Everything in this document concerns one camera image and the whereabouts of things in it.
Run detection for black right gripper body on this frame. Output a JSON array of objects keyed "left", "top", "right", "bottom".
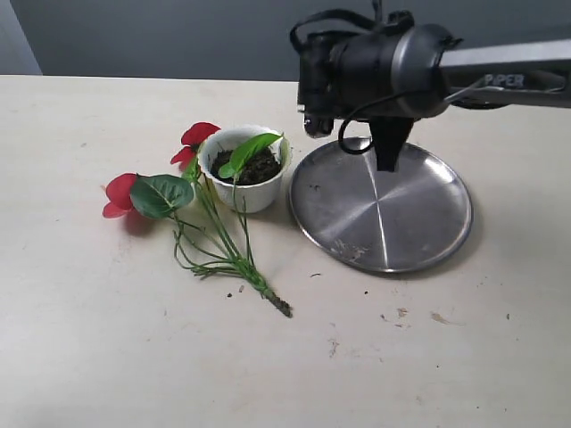
[{"left": 296, "top": 33, "right": 356, "bottom": 137}]

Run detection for red artificial flower plant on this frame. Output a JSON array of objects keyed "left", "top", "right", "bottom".
[{"left": 102, "top": 121, "right": 293, "bottom": 317}]

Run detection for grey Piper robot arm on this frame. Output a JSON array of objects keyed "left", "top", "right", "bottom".
[{"left": 290, "top": 23, "right": 570, "bottom": 172}]

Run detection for white plastic flower pot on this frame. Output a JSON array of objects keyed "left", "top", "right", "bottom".
[{"left": 197, "top": 125, "right": 292, "bottom": 214}]

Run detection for round stainless steel plate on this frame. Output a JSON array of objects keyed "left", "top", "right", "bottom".
[{"left": 288, "top": 142, "right": 474, "bottom": 274}]

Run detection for black camera cable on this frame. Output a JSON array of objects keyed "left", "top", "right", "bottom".
[{"left": 288, "top": 0, "right": 492, "bottom": 156}]

